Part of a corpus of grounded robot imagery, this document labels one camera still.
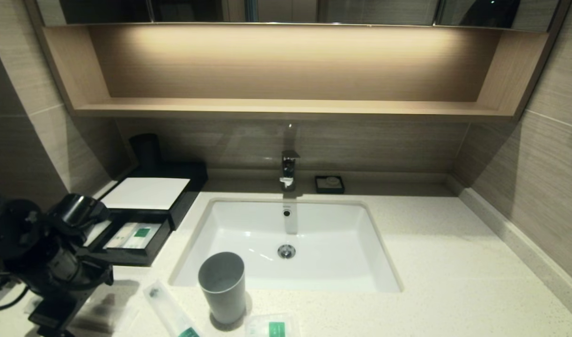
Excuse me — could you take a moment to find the black drawer amenity box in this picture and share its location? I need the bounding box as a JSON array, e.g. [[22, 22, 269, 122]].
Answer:
[[82, 211, 173, 266]]

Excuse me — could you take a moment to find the black cable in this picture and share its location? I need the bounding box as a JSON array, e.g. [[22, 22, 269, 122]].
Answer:
[[0, 286, 31, 312]]

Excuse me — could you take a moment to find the chrome faucet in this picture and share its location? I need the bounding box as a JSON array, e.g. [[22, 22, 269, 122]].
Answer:
[[280, 150, 301, 192]]

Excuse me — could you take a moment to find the black soap dish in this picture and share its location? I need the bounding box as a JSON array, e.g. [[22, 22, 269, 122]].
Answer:
[[315, 176, 345, 195]]

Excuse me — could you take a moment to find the white board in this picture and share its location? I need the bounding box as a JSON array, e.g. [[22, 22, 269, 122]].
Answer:
[[101, 178, 191, 210]]

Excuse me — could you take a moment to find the white sink basin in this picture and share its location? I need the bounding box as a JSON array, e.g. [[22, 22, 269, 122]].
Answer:
[[169, 198, 403, 294]]

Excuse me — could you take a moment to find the wooden wall shelf niche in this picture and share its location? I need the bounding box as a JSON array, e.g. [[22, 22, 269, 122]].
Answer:
[[26, 22, 570, 122]]

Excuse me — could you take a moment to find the black amenity box housing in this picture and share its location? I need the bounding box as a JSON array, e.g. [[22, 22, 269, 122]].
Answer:
[[101, 161, 209, 231]]

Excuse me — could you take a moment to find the grey plastic cup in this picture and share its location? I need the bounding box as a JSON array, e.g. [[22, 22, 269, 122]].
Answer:
[[197, 252, 246, 324]]

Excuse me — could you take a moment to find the comb packet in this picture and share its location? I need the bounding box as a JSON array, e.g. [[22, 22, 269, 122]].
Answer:
[[103, 222, 139, 249]]

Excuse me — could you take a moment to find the packet with green square label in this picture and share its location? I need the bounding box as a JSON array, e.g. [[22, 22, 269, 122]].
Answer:
[[245, 313, 301, 337]]

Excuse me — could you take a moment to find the vanity kit packet green label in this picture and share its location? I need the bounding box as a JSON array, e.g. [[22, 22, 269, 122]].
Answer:
[[122, 223, 163, 250]]

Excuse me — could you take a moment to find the plain white amenity packet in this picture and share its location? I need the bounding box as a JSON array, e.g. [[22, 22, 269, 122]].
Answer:
[[85, 220, 113, 248]]

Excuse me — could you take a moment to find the black cylindrical cup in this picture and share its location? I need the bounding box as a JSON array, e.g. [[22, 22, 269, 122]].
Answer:
[[129, 134, 164, 171]]

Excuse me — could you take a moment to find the toothbrush packet with green label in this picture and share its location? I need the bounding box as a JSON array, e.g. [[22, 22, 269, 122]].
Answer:
[[143, 280, 205, 337]]

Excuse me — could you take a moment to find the mirror cabinet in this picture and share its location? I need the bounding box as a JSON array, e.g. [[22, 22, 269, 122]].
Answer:
[[37, 0, 560, 32]]

